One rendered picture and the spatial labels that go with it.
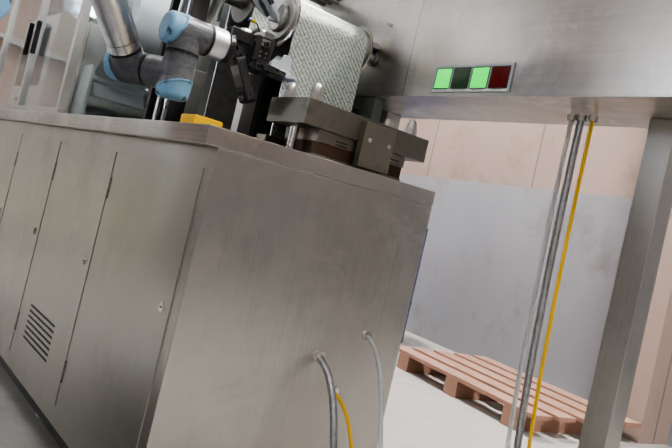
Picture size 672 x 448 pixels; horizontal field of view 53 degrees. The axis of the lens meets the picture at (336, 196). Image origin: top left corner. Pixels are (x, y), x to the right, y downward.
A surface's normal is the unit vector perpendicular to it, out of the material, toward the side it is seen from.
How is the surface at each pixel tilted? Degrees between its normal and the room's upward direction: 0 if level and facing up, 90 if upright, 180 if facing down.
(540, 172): 90
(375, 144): 90
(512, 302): 90
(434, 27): 90
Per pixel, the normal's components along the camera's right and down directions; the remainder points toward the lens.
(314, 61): 0.61, 0.11
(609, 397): -0.76, -0.20
